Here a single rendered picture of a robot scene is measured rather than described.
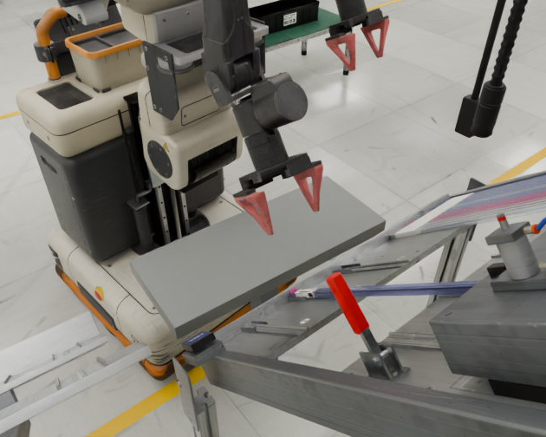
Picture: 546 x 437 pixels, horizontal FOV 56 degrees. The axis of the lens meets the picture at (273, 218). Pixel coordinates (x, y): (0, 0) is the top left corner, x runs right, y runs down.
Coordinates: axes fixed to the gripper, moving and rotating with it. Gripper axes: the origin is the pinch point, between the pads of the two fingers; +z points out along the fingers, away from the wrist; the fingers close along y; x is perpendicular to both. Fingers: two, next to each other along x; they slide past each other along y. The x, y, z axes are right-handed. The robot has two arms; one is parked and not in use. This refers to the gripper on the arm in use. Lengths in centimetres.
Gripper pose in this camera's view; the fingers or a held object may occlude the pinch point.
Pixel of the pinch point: (292, 218)
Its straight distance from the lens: 83.0
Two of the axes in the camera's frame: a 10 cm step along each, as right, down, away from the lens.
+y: 7.9, -3.9, 4.8
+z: 3.5, 9.2, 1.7
